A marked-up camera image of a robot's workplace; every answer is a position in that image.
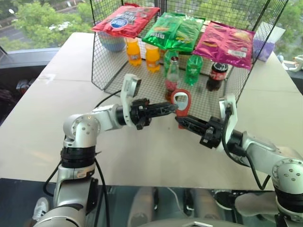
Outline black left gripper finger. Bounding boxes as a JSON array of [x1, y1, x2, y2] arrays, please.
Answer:
[[148, 109, 176, 119], [148, 102, 179, 112]]

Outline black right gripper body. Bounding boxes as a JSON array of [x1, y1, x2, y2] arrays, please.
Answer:
[[199, 116, 224, 149]]

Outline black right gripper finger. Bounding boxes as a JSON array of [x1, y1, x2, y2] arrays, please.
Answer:
[[175, 115, 211, 129], [177, 121, 209, 137]]

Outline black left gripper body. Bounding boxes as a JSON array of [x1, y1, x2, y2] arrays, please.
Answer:
[[129, 98, 152, 131]]

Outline red bottle opener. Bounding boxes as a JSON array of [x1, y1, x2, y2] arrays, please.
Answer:
[[171, 88, 192, 130]]

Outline glass bottle with red label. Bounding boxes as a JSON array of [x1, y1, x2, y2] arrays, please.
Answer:
[[165, 57, 181, 102]]

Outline green soda bottle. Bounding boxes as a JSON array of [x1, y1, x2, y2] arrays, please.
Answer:
[[163, 49, 180, 78], [184, 54, 204, 86]]

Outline orange soda bottle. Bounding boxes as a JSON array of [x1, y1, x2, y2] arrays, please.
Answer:
[[144, 44, 161, 73], [125, 37, 143, 67]]

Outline dark cola bottle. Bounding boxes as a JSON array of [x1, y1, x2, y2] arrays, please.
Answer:
[[205, 61, 229, 92]]

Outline black sneaker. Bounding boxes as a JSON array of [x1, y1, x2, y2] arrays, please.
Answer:
[[215, 190, 236, 210]]

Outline green chips bag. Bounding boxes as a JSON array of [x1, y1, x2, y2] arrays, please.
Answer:
[[142, 12, 205, 53]]

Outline light blue bowl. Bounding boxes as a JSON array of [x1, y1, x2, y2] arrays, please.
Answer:
[[97, 31, 127, 52]]

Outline magenta chips bag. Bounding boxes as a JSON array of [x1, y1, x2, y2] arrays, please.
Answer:
[[193, 21, 256, 70]]

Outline grey robot torso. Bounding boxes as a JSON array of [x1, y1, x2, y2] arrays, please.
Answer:
[[142, 217, 237, 227]]

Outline red chips bag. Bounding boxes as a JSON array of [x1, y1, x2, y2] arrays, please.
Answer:
[[91, 3, 161, 39]]

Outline purple and white box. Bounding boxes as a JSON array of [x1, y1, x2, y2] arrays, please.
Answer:
[[252, 21, 286, 62]]

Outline small white figurine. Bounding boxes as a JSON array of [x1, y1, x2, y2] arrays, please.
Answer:
[[287, 54, 303, 71]]

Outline white sneaker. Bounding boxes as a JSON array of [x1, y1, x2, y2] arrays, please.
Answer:
[[32, 197, 50, 222]]

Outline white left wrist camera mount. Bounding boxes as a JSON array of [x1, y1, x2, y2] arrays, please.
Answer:
[[120, 73, 142, 126]]

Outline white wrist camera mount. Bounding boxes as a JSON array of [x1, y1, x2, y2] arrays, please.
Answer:
[[218, 94, 238, 152], [120, 73, 142, 126]]

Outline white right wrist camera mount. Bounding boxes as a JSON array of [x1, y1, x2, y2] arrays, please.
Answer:
[[218, 94, 238, 152]]

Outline black wire rack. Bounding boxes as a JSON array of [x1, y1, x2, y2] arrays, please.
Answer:
[[90, 0, 289, 114]]

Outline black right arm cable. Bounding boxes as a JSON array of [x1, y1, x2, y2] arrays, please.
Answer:
[[222, 105, 273, 191]]

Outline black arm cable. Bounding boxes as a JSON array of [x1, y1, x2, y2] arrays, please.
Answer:
[[44, 89, 123, 227], [222, 105, 273, 191]]

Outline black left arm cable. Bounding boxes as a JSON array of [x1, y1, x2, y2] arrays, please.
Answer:
[[44, 89, 123, 227]]

